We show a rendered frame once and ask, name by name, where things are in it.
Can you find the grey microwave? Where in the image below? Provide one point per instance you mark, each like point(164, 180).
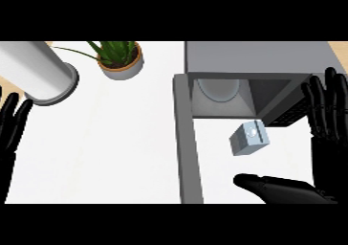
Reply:
point(260, 83)

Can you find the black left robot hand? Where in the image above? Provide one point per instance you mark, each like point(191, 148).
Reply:
point(6, 134)

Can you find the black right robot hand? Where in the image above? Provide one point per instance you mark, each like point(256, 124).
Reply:
point(330, 134)

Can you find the pale blue milk carton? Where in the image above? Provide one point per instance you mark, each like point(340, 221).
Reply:
point(249, 139)

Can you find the grey microwave door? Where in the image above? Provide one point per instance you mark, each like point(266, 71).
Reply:
point(186, 140)

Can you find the green potted plant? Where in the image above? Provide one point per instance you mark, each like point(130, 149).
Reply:
point(117, 59)

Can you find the white paper towel roll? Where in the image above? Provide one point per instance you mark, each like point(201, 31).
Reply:
point(33, 71)

